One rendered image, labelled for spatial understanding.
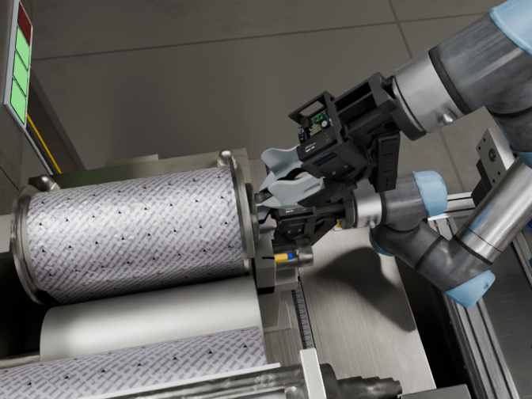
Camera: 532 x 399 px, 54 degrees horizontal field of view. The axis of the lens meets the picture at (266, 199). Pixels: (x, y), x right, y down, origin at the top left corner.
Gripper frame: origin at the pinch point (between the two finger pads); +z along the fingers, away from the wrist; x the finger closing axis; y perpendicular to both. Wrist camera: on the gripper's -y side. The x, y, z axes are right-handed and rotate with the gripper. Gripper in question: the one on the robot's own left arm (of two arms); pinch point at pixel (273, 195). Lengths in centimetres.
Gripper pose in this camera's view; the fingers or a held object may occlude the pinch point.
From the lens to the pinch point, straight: 65.8
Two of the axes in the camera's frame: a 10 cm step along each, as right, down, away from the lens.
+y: -6.3, -2.9, -7.2
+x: 1.7, 8.5, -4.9
